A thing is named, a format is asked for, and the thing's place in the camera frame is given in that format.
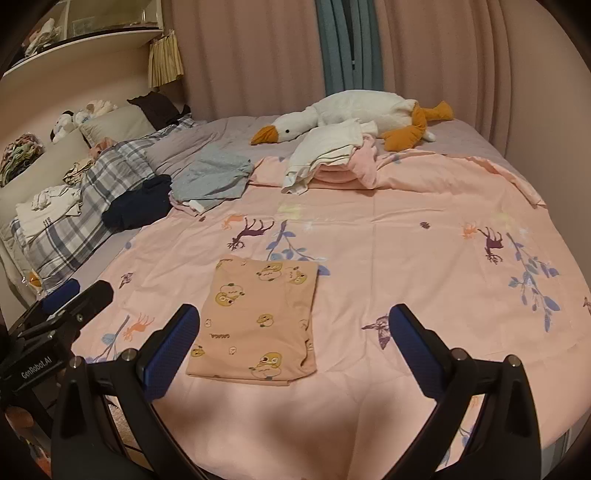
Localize white goose plush toy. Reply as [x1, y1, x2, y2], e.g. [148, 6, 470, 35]
[250, 90, 454, 152]

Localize plaid grey blanket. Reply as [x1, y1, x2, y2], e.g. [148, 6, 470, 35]
[10, 115, 206, 289]

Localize white clothes stack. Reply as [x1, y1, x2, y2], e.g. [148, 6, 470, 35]
[16, 185, 83, 241]

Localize black cloth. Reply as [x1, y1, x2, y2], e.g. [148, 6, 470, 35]
[127, 91, 191, 130]

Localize white wall shelf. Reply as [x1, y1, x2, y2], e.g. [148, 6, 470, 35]
[2, 0, 165, 88]

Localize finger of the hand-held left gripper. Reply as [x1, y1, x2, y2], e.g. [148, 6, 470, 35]
[7, 278, 81, 330]
[23, 280, 115, 344]

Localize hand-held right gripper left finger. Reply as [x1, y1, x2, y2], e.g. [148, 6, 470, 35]
[51, 303, 201, 480]

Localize white folded clothes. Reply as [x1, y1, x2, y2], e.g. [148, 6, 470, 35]
[281, 119, 370, 195]

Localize teal curtain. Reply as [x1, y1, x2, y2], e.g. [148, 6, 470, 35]
[315, 0, 385, 93]

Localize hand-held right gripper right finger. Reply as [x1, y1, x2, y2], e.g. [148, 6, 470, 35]
[389, 303, 542, 480]

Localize peach printed small garment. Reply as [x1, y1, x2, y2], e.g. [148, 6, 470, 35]
[185, 257, 320, 387]

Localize grey garment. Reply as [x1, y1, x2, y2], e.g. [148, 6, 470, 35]
[168, 150, 254, 214]

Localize pink curtain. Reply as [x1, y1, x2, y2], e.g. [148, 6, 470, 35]
[164, 0, 591, 217]

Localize patterned cloth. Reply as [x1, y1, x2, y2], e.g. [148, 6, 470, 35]
[62, 157, 95, 185]

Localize pink printed quilt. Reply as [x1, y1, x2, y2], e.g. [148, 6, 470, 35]
[69, 150, 591, 480]

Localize navy garment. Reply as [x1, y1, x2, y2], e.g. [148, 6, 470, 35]
[102, 174, 174, 232]

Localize black and white plush toy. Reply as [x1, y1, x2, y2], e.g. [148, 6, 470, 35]
[50, 110, 77, 144]

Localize white and brown plush toy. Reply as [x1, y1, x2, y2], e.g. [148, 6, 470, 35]
[74, 99, 118, 125]

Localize colourful patterned bundle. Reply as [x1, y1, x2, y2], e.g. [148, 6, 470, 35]
[0, 133, 45, 186]

